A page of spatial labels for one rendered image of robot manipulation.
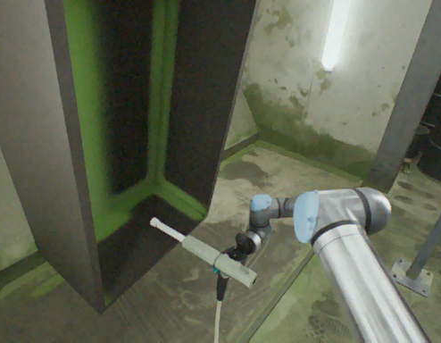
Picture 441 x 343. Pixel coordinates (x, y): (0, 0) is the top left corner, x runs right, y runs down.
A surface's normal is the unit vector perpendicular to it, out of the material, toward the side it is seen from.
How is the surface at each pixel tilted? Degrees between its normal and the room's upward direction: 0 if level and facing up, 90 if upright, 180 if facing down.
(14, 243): 57
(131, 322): 0
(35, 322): 0
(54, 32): 102
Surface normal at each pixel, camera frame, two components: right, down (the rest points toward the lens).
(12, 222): 0.65, -0.15
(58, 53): 0.80, 0.49
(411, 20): -0.65, 0.40
